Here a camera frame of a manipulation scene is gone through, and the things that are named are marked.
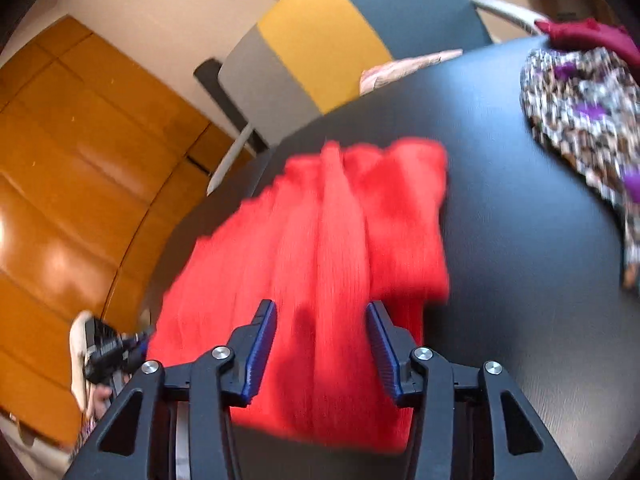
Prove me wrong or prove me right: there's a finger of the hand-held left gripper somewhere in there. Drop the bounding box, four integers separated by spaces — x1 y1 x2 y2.
127 326 157 368

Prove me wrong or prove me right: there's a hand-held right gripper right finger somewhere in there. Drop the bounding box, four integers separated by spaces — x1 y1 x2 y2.
365 301 578 480

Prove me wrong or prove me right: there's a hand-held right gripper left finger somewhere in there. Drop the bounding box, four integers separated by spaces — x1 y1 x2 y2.
65 299 278 480

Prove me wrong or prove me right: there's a red knit sweater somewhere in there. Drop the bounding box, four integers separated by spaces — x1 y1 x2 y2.
145 137 451 456

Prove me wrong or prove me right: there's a person's left hand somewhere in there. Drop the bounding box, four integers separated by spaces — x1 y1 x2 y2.
90 382 121 423

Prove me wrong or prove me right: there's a black and white chair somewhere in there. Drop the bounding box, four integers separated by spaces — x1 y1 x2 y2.
192 59 271 196

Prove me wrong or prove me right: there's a pink floral cloth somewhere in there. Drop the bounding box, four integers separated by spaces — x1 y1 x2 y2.
359 49 463 95

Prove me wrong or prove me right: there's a grey yellow blue chair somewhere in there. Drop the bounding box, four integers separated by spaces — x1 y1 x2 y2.
217 0 546 153

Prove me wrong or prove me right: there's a leopard print garment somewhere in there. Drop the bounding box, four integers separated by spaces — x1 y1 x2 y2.
519 47 640 291

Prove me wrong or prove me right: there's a dark red garment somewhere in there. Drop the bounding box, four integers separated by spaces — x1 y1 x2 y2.
535 17 640 68

